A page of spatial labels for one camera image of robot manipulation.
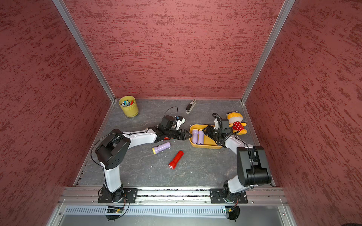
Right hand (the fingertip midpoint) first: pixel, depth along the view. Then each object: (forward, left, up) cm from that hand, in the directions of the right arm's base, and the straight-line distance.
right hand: (204, 133), depth 93 cm
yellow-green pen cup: (+17, +52, +11) cm, 56 cm away
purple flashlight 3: (-11, +32, -1) cm, 34 cm away
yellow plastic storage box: (-6, -3, -5) cm, 8 cm away
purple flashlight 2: (-1, +6, -2) cm, 7 cm away
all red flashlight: (-20, +21, -2) cm, 29 cm away
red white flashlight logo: (-9, +24, +10) cm, 27 cm away
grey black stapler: (+26, +9, -1) cm, 27 cm away
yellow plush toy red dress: (+10, -23, +1) cm, 25 cm away
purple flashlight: (-2, +2, -2) cm, 4 cm away
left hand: (-4, +11, +2) cm, 12 cm away
